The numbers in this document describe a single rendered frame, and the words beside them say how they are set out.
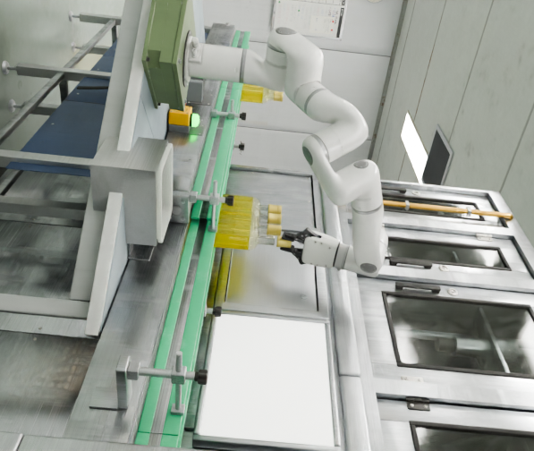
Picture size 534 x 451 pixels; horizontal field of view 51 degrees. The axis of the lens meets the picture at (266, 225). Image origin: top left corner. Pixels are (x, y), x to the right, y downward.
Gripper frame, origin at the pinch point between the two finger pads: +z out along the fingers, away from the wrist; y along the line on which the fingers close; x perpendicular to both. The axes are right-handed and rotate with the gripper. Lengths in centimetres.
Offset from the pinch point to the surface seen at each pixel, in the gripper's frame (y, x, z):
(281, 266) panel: -12.6, -3.3, 1.6
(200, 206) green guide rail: 6.4, 2.0, 28.1
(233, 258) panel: -12.6, -1.0, 17.1
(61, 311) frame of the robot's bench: 6, 56, 41
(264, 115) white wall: -223, -569, 158
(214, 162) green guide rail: 13.2, -13.8, 30.2
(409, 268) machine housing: -15.0, -22.7, -38.9
